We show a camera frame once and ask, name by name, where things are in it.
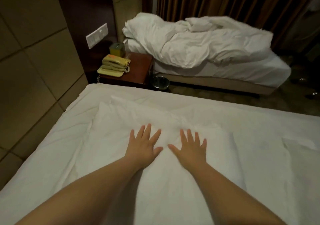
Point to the white switch panel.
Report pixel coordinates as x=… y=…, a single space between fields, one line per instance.
x=97 y=36

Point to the beige padded headboard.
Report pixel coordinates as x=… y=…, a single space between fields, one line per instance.
x=30 y=72

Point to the person's left forearm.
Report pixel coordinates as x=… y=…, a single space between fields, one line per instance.
x=85 y=197

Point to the white bed sheet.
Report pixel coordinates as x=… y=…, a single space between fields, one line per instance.
x=260 y=127

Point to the dark wooden wall panel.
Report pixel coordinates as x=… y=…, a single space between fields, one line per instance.
x=85 y=2

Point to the brown curtain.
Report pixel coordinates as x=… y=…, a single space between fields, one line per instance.
x=230 y=0

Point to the person's left hand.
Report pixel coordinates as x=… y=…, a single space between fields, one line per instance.
x=141 y=150

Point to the reddish wooden nightstand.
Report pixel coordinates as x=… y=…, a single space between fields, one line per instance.
x=140 y=67

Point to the person's right hand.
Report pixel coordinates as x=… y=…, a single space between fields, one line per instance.
x=192 y=152

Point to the person's right forearm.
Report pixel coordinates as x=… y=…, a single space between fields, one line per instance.
x=235 y=200

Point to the yellow telephone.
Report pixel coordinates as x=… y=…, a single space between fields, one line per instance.
x=114 y=65

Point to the black trash bin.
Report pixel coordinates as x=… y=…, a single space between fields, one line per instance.
x=161 y=83

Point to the pale green box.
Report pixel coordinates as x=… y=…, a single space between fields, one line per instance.
x=117 y=50

